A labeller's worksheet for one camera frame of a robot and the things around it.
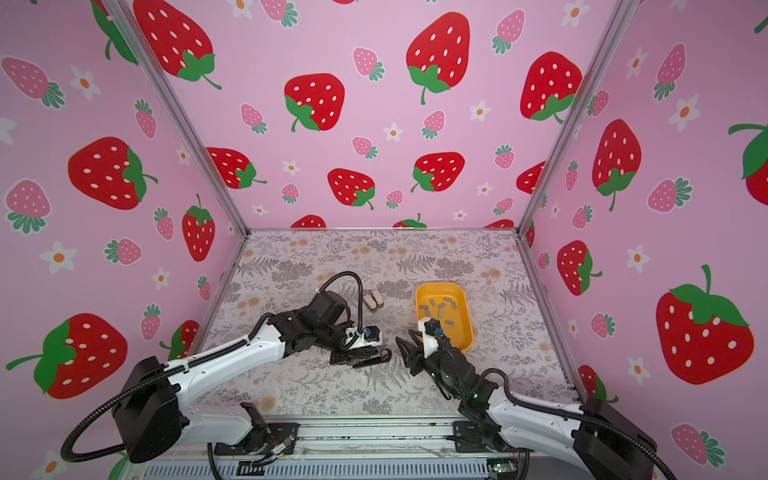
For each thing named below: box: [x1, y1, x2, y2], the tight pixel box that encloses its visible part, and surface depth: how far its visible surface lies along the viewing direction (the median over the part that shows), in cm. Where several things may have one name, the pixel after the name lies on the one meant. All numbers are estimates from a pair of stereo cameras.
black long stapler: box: [348, 346, 393, 369], surface depth 80 cm
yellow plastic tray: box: [416, 282, 474, 353], surface depth 100 cm
